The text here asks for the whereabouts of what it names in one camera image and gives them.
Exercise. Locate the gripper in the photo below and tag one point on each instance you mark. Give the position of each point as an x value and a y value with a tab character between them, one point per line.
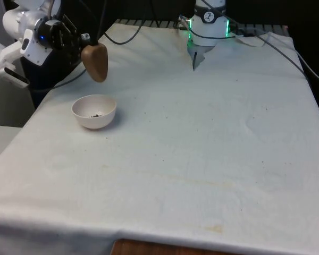
51	34

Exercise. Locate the coffee beans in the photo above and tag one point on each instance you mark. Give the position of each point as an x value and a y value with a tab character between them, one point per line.
95	115

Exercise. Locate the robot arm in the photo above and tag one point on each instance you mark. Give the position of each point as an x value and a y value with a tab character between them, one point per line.
207	32

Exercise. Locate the white bowl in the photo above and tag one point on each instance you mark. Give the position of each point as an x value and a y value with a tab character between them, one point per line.
94	120

